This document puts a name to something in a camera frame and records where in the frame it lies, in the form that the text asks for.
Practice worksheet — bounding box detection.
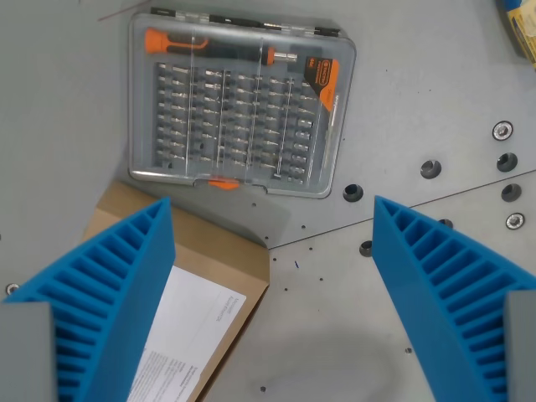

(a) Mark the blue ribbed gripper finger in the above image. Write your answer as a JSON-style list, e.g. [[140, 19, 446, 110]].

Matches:
[[371, 195, 536, 402], [0, 196, 177, 402]]

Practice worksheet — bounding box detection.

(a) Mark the brown envelope with white label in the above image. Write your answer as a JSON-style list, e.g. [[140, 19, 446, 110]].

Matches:
[[81, 180, 271, 402]]

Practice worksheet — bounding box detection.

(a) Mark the silver extension rod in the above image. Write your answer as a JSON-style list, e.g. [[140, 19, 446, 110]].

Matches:
[[319, 95, 341, 173]]

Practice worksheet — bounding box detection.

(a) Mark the transparent screwdriver bit set case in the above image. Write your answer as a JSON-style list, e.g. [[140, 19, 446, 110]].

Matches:
[[126, 7, 359, 199]]

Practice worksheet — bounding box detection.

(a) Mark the blue and yellow box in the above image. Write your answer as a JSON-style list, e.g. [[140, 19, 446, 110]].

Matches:
[[495, 0, 536, 69]]

